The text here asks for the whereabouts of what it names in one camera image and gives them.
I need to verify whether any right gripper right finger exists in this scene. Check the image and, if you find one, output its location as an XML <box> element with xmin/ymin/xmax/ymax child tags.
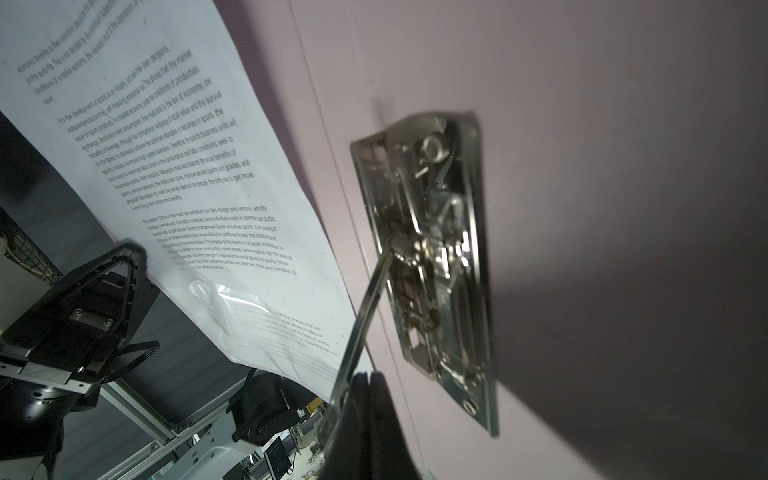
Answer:
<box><xmin>369</xmin><ymin>372</ymin><xmax>420</xmax><ymax>480</ymax></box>

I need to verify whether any pink folder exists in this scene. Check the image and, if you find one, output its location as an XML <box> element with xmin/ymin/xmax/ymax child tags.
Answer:
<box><xmin>217</xmin><ymin>1</ymin><xmax>767</xmax><ymax>479</ymax></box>

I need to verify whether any printed paper sheet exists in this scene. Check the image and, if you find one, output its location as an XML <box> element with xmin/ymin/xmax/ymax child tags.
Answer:
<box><xmin>1</xmin><ymin>1</ymin><xmax>355</xmax><ymax>399</ymax></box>

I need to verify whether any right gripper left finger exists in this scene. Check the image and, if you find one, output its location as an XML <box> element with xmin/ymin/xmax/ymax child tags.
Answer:
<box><xmin>319</xmin><ymin>373</ymin><xmax>370</xmax><ymax>480</ymax></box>

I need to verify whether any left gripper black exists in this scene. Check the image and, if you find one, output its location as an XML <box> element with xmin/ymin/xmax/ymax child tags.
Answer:
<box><xmin>1</xmin><ymin>242</ymin><xmax>160</xmax><ymax>462</ymax></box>

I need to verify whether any black wire basket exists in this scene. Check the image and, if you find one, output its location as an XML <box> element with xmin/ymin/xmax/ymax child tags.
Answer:
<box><xmin>1</xmin><ymin>209</ymin><xmax>63</xmax><ymax>285</ymax></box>

